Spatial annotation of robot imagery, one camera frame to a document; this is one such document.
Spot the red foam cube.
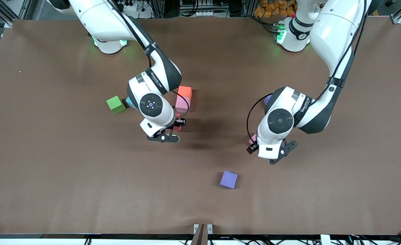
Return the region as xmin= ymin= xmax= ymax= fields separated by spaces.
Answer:
xmin=173 ymin=113 xmax=184 ymax=132

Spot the orange foam cube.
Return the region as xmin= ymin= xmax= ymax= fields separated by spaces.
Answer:
xmin=177 ymin=86 xmax=193 ymax=102

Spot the green foam cube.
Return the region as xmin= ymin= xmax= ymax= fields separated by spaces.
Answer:
xmin=106 ymin=95 xmax=126 ymax=114

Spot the metal equipment rack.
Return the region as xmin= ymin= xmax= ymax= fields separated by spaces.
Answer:
xmin=179 ymin=0 xmax=230 ymax=17

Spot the white power strip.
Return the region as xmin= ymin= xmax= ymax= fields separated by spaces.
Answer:
xmin=119 ymin=0 xmax=146 ymax=12

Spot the pile of orange packets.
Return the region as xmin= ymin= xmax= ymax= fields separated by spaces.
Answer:
xmin=255 ymin=0 xmax=298 ymax=18

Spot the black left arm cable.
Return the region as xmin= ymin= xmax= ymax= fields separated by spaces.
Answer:
xmin=247 ymin=98 xmax=276 ymax=136

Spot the brown wooden post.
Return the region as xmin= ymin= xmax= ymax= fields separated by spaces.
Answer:
xmin=191 ymin=224 xmax=208 ymax=245

